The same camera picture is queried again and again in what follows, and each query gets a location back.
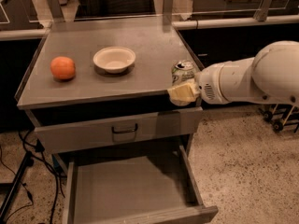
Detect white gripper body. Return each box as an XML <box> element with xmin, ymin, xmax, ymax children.
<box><xmin>195</xmin><ymin>63</ymin><xmax>229</xmax><ymax>105</ymax></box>

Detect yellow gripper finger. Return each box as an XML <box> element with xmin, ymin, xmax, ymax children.
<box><xmin>167</xmin><ymin>79</ymin><xmax>200</xmax><ymax>104</ymax></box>

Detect green 7up soda can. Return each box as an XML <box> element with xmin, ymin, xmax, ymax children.
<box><xmin>171</xmin><ymin>59</ymin><xmax>200</xmax><ymax>106</ymax></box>

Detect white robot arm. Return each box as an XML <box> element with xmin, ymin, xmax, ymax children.
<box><xmin>168</xmin><ymin>41</ymin><xmax>299</xmax><ymax>106</ymax></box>

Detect grey top drawer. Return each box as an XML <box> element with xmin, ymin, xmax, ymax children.
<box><xmin>36</xmin><ymin>107</ymin><xmax>202</xmax><ymax>154</ymax></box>

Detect grey metal drawer cabinet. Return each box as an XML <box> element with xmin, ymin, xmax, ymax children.
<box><xmin>14</xmin><ymin>15</ymin><xmax>211</xmax><ymax>165</ymax></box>

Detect open grey middle drawer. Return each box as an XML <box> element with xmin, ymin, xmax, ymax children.
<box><xmin>62</xmin><ymin>144</ymin><xmax>218</xmax><ymax>224</ymax></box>

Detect white paper bowl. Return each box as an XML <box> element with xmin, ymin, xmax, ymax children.
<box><xmin>93</xmin><ymin>47</ymin><xmax>135</xmax><ymax>74</ymax></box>

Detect orange fruit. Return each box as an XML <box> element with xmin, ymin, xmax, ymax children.
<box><xmin>50</xmin><ymin>56</ymin><xmax>76</xmax><ymax>80</ymax></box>

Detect black tripod leg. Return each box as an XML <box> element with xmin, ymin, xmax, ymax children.
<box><xmin>0</xmin><ymin>151</ymin><xmax>34</xmax><ymax>224</ymax></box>

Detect black drawer handle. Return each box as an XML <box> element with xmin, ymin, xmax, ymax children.
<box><xmin>111</xmin><ymin>123</ymin><xmax>138</xmax><ymax>134</ymax></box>

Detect grey right bracket post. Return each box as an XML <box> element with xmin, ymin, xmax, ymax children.
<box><xmin>253</xmin><ymin>0</ymin><xmax>272</xmax><ymax>21</ymax></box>

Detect grey bracket post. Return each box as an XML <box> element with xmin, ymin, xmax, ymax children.
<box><xmin>253</xmin><ymin>0</ymin><xmax>272</xmax><ymax>21</ymax></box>
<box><xmin>47</xmin><ymin>0</ymin><xmax>64</xmax><ymax>22</ymax></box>
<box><xmin>163</xmin><ymin>0</ymin><xmax>173</xmax><ymax>25</ymax></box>

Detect grey middle bracket post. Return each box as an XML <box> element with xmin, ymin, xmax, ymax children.
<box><xmin>163</xmin><ymin>0</ymin><xmax>173</xmax><ymax>25</ymax></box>

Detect grey left bracket post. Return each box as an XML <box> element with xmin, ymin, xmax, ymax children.
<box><xmin>47</xmin><ymin>0</ymin><xmax>64</xmax><ymax>22</ymax></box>

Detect black floor cables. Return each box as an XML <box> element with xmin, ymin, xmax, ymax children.
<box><xmin>0</xmin><ymin>129</ymin><xmax>67</xmax><ymax>224</ymax></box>

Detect white horizontal rail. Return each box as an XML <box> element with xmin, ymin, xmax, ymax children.
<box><xmin>0</xmin><ymin>15</ymin><xmax>299</xmax><ymax>41</ymax></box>

